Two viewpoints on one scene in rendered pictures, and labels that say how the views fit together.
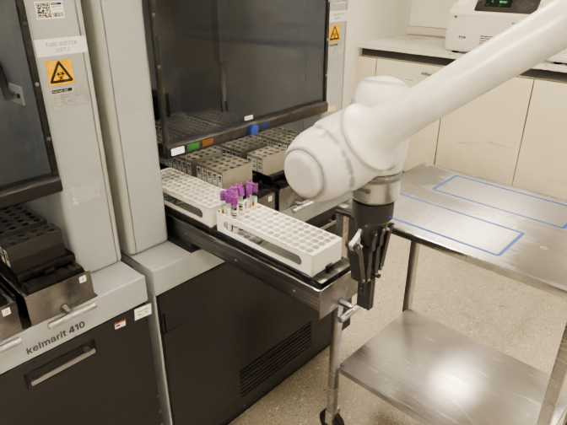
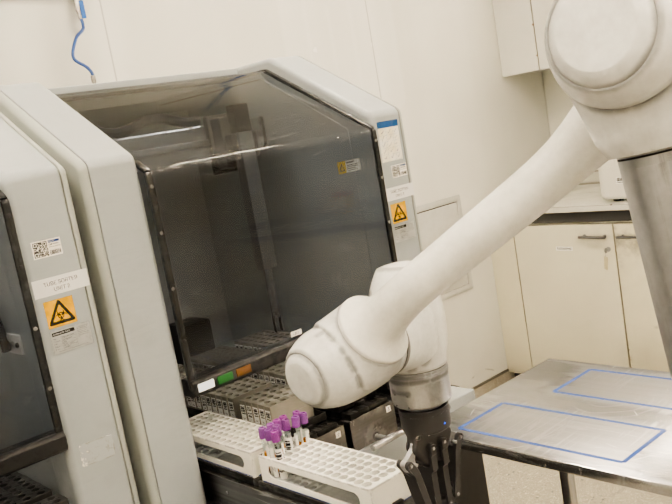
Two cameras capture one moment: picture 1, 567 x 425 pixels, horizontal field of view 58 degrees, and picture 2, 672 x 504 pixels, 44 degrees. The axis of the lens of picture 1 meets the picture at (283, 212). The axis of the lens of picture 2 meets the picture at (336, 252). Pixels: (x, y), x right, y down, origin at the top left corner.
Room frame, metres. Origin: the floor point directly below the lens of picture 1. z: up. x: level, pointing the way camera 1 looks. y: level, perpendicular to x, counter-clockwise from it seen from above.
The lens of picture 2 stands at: (-0.33, -0.20, 1.43)
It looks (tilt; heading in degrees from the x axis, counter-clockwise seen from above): 9 degrees down; 6
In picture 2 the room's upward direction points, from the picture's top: 10 degrees counter-clockwise
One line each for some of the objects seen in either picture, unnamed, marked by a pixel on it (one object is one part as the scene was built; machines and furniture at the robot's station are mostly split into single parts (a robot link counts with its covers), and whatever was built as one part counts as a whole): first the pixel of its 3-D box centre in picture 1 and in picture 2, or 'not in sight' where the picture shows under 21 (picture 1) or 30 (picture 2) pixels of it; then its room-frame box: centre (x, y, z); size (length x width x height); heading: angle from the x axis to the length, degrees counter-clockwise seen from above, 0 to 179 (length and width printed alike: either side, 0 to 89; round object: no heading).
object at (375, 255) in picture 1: (373, 250); (440, 470); (0.85, -0.17, 0.89); 0.04 x 0.01 x 0.11; 47
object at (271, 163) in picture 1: (273, 162); not in sight; (1.44, 0.03, 0.85); 0.12 x 0.02 x 0.06; 136
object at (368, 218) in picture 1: (371, 220); (427, 431); (0.84, -0.16, 0.96); 0.08 x 0.07 x 0.09; 137
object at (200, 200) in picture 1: (188, 196); (229, 444); (1.22, 0.25, 0.83); 0.30 x 0.10 x 0.06; 47
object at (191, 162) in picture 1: (204, 164); (252, 402); (1.42, 0.23, 0.85); 0.12 x 0.02 x 0.06; 137
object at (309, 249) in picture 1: (276, 236); (333, 476); (1.01, 0.02, 0.83); 0.30 x 0.10 x 0.06; 47
